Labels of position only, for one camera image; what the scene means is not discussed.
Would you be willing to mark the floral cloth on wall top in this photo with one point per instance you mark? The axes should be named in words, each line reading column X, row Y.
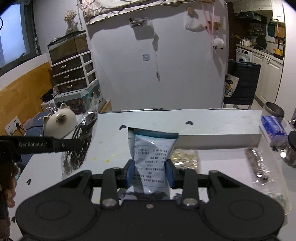
column 96, row 11

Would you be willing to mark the dried flower bouquet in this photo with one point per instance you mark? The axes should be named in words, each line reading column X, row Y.
column 69, row 19

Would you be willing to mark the white recessed tray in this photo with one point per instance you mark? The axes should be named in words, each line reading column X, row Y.
column 219, row 136

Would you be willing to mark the blue tissue pack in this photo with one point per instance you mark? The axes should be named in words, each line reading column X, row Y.
column 273, row 131

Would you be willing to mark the dark beads plastic bag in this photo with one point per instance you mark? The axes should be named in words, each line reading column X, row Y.
column 73, row 158

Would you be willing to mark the white cat-shaped ceramic pot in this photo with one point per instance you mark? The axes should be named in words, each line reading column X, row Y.
column 59, row 124

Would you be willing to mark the black fabric chair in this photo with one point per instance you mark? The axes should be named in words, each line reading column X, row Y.
column 248, row 74

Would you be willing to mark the white plush sheep hanging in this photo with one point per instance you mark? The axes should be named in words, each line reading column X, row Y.
column 218, row 43

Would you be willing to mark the white washing machine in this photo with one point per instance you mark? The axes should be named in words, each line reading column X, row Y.
column 243, row 55

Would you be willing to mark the blue floral fabric pouch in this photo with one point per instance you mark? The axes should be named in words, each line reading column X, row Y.
column 280, row 199

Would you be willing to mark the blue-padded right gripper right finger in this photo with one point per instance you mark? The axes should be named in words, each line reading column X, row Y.
column 171, row 174

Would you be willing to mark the brown beads plastic bag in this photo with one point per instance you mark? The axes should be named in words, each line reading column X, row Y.
column 259, row 171

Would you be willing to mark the grey metal pot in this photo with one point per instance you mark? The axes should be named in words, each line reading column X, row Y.
column 272, row 109

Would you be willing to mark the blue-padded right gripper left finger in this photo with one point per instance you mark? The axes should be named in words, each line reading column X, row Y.
column 129, row 172

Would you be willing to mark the glass terrarium tank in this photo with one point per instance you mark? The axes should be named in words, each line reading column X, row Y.
column 68, row 46

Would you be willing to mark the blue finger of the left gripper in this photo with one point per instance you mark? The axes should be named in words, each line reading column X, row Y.
column 67, row 145

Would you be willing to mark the cream cords plastic bag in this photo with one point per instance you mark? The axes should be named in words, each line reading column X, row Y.
column 186, row 159

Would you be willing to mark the wall power outlet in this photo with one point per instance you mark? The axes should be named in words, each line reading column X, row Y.
column 12, row 126

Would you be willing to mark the white drawer cabinet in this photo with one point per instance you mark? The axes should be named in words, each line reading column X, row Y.
column 75, row 73

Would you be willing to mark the white blue-topped sachet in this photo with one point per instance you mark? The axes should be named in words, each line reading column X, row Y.
column 149, row 151

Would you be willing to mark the glass jar black lid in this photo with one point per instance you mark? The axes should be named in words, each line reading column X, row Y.
column 288, row 152

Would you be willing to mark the cartoon tote bag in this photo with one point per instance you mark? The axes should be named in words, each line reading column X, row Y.
column 230, row 85

